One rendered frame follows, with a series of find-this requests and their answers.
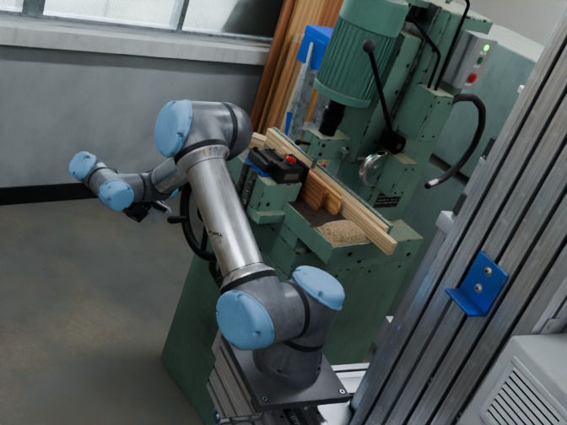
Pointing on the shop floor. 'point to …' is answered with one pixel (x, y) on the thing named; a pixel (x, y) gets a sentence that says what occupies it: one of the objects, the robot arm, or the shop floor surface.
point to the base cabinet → (371, 309)
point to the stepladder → (311, 61)
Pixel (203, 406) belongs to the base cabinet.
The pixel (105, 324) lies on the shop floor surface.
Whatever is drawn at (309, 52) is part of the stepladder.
